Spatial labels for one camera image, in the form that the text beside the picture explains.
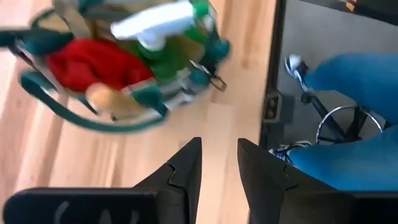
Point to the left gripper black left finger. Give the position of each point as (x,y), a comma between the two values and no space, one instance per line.
(93,208)

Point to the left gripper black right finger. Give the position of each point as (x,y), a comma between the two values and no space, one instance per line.
(295,205)

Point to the cream green canvas gardening bag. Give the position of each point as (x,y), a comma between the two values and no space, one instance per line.
(149,96)

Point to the person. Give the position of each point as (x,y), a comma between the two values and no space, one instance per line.
(357,87)

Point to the red cloth gloves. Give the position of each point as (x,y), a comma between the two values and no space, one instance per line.
(93,65)

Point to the green white spray bottle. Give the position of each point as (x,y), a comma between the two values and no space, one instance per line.
(155,25)

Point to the black aluminium table frame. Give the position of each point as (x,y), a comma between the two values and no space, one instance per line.
(276,46)

